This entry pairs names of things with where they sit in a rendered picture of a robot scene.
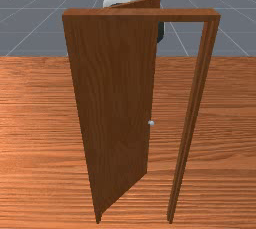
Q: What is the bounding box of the brown wooden door leaf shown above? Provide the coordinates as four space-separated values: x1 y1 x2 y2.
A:
63 0 162 217

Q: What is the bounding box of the brown wooden door frame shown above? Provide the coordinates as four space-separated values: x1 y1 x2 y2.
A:
61 7 222 225

